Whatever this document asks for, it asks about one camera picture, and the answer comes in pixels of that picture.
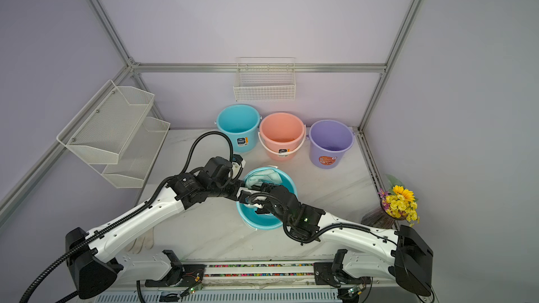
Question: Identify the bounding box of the white wire wall basket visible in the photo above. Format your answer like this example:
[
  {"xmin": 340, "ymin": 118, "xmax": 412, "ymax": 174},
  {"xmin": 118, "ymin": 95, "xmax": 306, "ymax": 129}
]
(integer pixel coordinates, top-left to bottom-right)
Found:
[{"xmin": 233, "ymin": 57, "xmax": 296, "ymax": 102}]

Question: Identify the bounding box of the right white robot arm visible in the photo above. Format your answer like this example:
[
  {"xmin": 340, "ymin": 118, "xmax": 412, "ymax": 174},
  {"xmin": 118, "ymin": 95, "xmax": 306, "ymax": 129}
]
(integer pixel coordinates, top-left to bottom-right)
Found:
[{"xmin": 240, "ymin": 183, "xmax": 435, "ymax": 297}]

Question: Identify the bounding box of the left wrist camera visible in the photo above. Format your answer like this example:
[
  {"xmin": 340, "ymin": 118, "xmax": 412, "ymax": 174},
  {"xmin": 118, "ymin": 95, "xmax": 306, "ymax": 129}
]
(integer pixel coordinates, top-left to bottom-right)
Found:
[{"xmin": 232, "ymin": 154, "xmax": 245, "ymax": 178}]

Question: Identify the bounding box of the dark flower vase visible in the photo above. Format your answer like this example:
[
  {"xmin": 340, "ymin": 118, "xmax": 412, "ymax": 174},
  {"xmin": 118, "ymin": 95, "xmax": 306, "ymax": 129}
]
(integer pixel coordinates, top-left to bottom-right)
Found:
[{"xmin": 361, "ymin": 208, "xmax": 395, "ymax": 229}]

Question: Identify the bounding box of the white work glove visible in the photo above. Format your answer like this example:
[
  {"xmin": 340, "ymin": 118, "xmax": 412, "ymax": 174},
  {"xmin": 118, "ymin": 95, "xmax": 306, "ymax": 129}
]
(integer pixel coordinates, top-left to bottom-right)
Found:
[{"xmin": 124, "ymin": 228, "xmax": 154, "ymax": 255}]

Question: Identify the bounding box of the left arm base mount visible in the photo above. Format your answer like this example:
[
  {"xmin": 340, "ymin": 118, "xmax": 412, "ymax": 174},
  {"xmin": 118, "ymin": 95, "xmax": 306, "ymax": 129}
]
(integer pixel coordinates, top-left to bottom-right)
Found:
[{"xmin": 145, "ymin": 250, "xmax": 206, "ymax": 288}]

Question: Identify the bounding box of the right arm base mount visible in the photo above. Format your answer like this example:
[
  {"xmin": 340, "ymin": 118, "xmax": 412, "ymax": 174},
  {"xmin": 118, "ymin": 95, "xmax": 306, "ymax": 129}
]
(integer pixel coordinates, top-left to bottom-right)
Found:
[{"xmin": 313, "ymin": 249, "xmax": 372, "ymax": 288}]

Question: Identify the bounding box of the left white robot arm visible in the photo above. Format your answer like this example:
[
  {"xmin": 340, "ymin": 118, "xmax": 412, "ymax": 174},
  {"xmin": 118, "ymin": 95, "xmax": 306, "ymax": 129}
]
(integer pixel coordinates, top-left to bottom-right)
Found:
[{"xmin": 65, "ymin": 154, "xmax": 245, "ymax": 299}]

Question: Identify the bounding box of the mint green microfiber cloth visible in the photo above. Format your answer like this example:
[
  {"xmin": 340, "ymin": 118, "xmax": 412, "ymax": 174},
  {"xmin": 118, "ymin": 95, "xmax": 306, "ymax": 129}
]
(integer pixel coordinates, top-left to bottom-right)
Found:
[{"xmin": 244, "ymin": 168, "xmax": 282, "ymax": 189}]

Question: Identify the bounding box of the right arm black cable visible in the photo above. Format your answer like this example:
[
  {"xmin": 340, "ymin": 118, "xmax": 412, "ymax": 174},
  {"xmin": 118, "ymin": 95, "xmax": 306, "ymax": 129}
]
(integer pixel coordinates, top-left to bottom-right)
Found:
[{"xmin": 243, "ymin": 191, "xmax": 435, "ymax": 303}]

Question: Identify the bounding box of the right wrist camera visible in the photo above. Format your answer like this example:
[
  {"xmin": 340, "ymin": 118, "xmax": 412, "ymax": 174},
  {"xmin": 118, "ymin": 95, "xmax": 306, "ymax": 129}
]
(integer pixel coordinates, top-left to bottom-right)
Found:
[{"xmin": 237, "ymin": 190, "xmax": 261, "ymax": 206}]

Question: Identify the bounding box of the teal plastic bucket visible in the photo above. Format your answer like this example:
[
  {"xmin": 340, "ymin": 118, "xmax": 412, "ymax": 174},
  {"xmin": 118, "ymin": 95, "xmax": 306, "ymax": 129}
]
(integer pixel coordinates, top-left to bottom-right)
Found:
[
  {"xmin": 216, "ymin": 105, "xmax": 262, "ymax": 153},
  {"xmin": 236, "ymin": 166, "xmax": 298, "ymax": 231}
]

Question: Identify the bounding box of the purple plastic bucket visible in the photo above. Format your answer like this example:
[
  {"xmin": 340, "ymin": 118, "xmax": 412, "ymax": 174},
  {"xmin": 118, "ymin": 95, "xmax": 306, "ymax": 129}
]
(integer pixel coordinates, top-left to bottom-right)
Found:
[{"xmin": 307, "ymin": 119, "xmax": 355, "ymax": 169}]

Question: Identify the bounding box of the white mesh two-tier shelf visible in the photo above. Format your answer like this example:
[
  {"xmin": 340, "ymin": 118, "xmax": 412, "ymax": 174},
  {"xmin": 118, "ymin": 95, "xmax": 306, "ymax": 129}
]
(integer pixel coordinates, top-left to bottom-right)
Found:
[{"xmin": 57, "ymin": 81, "xmax": 170, "ymax": 189}]

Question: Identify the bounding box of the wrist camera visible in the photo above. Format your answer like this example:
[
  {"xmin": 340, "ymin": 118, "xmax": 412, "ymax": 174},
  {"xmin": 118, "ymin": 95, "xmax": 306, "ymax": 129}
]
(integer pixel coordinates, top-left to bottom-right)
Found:
[
  {"xmin": 237, "ymin": 190, "xmax": 261, "ymax": 206},
  {"xmin": 232, "ymin": 154, "xmax": 245, "ymax": 178}
]

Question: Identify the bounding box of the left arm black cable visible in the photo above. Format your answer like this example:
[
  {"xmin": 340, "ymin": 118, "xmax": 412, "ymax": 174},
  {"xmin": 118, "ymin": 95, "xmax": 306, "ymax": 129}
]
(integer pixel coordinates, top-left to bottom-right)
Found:
[{"xmin": 19, "ymin": 130, "xmax": 234, "ymax": 303}]

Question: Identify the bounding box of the yellow artificial flower bouquet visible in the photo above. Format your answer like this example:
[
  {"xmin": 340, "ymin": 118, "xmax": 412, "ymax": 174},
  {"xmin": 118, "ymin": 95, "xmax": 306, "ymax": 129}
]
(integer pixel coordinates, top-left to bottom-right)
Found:
[{"xmin": 378, "ymin": 174, "xmax": 421, "ymax": 227}]

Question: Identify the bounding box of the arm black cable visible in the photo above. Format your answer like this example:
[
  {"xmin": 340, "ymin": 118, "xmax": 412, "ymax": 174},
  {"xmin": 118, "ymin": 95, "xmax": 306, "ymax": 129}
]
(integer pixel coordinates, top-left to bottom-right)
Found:
[
  {"xmin": 243, "ymin": 191, "xmax": 435, "ymax": 303},
  {"xmin": 19, "ymin": 130, "xmax": 234, "ymax": 303}
]

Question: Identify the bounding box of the pink plastic bucket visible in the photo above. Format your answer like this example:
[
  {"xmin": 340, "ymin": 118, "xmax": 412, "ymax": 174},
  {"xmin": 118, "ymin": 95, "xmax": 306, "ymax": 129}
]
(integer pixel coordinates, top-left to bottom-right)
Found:
[{"xmin": 258, "ymin": 112, "xmax": 307, "ymax": 161}]

